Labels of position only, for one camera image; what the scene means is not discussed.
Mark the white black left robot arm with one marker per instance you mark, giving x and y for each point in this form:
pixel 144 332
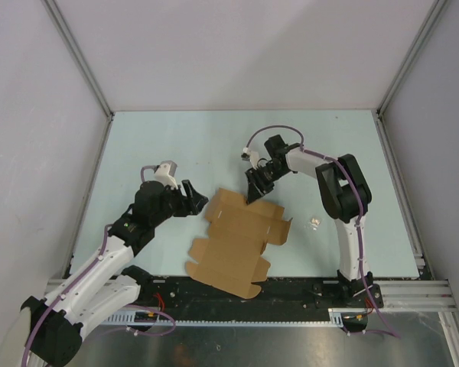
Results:
pixel 63 318

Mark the brown cardboard box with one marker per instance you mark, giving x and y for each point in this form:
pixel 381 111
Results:
pixel 237 236

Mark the aluminium frame post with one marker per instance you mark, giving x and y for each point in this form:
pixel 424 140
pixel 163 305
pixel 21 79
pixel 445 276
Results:
pixel 65 32
pixel 419 42

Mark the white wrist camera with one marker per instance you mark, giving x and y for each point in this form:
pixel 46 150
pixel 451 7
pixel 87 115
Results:
pixel 253 157
pixel 165 174

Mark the right aluminium frame post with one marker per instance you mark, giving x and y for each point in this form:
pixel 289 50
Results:
pixel 419 42

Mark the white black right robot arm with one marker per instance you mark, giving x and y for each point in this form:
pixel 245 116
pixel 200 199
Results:
pixel 345 196

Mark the left aluminium frame post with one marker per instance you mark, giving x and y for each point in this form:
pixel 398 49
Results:
pixel 65 32

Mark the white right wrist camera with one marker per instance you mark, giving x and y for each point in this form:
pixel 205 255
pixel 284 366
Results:
pixel 253 157

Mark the small crumpled plastic scrap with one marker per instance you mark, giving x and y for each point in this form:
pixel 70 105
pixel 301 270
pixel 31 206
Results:
pixel 314 222

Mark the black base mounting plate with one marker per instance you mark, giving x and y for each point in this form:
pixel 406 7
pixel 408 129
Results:
pixel 178 291

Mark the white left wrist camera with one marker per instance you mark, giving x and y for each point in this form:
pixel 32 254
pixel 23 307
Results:
pixel 165 174

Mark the grey slotted cable duct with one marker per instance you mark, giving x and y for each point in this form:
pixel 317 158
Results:
pixel 141 317

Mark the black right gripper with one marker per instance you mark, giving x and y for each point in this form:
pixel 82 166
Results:
pixel 256 186

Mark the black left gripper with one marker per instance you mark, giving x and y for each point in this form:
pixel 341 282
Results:
pixel 196 200

